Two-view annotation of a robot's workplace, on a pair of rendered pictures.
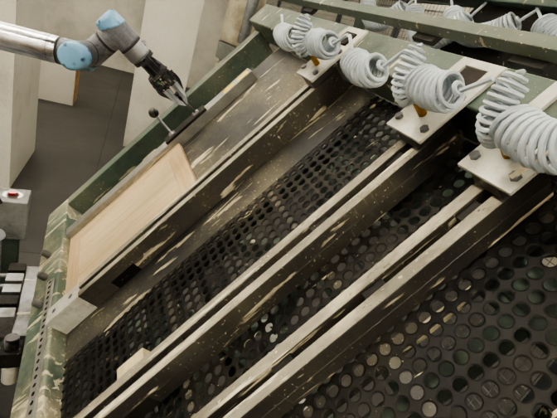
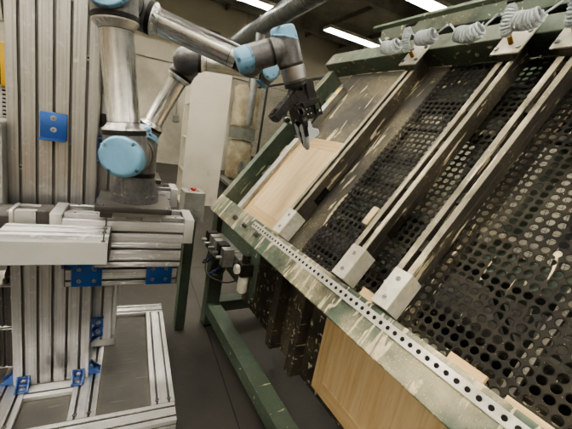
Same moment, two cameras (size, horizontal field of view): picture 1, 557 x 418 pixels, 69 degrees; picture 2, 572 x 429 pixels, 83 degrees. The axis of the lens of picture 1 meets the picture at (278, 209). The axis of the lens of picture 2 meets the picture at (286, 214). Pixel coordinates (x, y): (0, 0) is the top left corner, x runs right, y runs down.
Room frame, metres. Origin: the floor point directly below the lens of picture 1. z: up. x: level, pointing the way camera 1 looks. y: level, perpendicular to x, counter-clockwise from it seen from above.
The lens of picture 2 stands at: (-0.52, 0.55, 1.34)
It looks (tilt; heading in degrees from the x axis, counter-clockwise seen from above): 14 degrees down; 358
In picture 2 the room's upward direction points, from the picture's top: 10 degrees clockwise
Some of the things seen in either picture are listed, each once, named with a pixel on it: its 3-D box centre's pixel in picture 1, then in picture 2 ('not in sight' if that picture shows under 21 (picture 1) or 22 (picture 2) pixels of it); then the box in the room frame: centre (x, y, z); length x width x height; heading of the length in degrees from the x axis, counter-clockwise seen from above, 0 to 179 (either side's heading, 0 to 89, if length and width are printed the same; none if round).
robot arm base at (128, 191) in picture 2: not in sight; (135, 185); (0.58, 1.03, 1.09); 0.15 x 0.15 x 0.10
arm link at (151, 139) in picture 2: not in sight; (137, 151); (0.57, 1.03, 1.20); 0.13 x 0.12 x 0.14; 11
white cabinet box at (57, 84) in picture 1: (54, 70); not in sight; (5.37, 3.53, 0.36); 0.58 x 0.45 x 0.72; 114
